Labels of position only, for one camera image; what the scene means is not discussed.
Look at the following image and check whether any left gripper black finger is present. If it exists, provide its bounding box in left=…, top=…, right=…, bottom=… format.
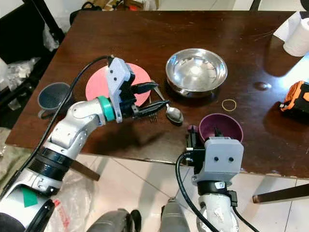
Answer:
left=137, top=100, right=171, bottom=118
left=134, top=81, right=158, bottom=95

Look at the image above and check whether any maroon bowl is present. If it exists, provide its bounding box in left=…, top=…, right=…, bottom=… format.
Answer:
left=199, top=113, right=244, bottom=144

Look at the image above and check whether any silver spoon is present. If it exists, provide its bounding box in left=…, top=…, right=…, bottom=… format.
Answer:
left=152, top=87, right=184, bottom=124

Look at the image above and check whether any silver fork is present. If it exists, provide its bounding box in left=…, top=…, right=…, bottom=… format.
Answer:
left=142, top=97, right=159, bottom=123

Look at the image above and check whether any yellow rubber band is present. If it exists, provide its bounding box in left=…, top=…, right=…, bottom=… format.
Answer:
left=222, top=99, right=238, bottom=111

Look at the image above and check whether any pink plate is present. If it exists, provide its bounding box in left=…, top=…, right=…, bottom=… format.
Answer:
left=85, top=63, right=152, bottom=108

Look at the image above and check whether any stainless steel bowl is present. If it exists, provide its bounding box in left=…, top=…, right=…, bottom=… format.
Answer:
left=166, top=48, right=228, bottom=99

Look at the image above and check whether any small dark glossy disc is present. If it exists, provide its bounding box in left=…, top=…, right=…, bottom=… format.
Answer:
left=253, top=81, right=273, bottom=92

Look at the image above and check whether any grey robot right leg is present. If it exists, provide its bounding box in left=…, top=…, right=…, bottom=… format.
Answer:
left=160, top=197, right=194, bottom=232

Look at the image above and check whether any beige woven sack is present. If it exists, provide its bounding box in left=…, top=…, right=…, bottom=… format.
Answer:
left=0, top=144, right=21, bottom=195

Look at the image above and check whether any dark brown wooden table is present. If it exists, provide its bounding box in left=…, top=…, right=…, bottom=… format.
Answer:
left=5, top=10, right=309, bottom=204

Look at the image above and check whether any orange and black tool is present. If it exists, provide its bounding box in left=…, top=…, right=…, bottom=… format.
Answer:
left=279, top=81, right=309, bottom=116

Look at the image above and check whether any black bag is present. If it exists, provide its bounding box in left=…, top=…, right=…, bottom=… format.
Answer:
left=70, top=1, right=102, bottom=25

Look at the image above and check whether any crumpled clear plastic bag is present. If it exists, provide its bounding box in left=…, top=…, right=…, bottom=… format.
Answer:
left=5, top=58, right=42, bottom=90

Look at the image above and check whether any clear plastic bag red print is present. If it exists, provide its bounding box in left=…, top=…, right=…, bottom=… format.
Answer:
left=48, top=169, right=102, bottom=229

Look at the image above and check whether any white paper towel roll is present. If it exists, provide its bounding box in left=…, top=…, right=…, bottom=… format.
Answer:
left=283, top=18, right=309, bottom=58

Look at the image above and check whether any black shelf rack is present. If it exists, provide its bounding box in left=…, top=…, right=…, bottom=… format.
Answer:
left=0, top=0, right=66, bottom=129

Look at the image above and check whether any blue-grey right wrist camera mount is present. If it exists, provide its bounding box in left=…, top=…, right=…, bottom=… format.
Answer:
left=191, top=137, right=245, bottom=187

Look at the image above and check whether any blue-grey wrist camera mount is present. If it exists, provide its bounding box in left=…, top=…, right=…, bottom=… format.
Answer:
left=107, top=57, right=136, bottom=122
left=191, top=137, right=245, bottom=187

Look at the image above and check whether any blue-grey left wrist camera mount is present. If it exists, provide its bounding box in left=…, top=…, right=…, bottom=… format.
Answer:
left=107, top=57, right=136, bottom=122

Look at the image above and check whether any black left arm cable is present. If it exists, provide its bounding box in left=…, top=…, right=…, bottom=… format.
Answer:
left=12, top=56, right=116, bottom=195

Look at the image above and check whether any grey cup with handle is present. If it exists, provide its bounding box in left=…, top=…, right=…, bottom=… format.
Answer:
left=38, top=82, right=73, bottom=120

